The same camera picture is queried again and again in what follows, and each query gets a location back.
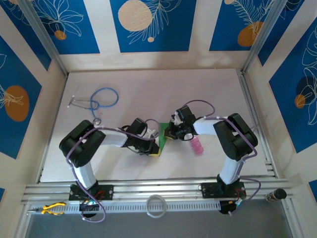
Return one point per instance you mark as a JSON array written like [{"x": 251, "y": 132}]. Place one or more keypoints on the green paper sheet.
[{"x": 163, "y": 129}]

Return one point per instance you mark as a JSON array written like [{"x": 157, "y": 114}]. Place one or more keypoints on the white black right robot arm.
[{"x": 229, "y": 168}]

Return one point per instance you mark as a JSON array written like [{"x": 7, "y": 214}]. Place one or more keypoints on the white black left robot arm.
[{"x": 84, "y": 173}]

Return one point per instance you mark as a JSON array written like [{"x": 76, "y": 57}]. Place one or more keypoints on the blue stethoscope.
[{"x": 118, "y": 98}]

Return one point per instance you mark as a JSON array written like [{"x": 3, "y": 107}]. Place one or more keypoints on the white tape roll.
[{"x": 156, "y": 216}]

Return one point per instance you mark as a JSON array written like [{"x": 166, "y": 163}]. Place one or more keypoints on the dark capped bottle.
[{"x": 280, "y": 193}]

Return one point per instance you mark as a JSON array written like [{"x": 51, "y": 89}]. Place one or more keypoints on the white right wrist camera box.
[{"x": 175, "y": 118}]

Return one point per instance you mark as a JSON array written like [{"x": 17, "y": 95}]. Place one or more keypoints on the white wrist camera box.
[
  {"x": 151, "y": 134},
  {"x": 175, "y": 118}
]

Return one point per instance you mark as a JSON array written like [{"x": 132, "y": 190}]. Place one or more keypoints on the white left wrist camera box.
[{"x": 151, "y": 134}]

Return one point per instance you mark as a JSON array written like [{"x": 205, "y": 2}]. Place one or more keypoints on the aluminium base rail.
[{"x": 158, "y": 188}]

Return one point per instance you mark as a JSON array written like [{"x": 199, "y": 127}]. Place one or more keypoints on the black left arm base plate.
[{"x": 106, "y": 192}]

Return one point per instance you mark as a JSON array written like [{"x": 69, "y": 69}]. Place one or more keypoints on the aluminium table side rail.
[
  {"x": 60, "y": 99},
  {"x": 249, "y": 99}
]

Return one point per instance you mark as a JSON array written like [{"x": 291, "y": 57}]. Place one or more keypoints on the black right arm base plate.
[{"x": 210, "y": 191}]

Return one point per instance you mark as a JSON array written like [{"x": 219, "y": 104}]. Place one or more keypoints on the aluminium frame post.
[
  {"x": 42, "y": 34},
  {"x": 262, "y": 34}
]

